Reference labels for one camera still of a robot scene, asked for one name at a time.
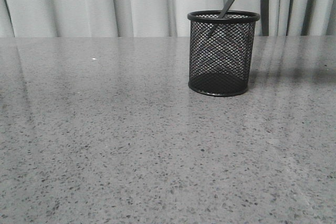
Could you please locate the white pleated curtain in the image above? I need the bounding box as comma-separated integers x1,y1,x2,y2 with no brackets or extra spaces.
1,0,335,37

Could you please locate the black mesh pen cup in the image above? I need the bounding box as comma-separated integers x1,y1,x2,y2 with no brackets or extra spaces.
187,10,260,97

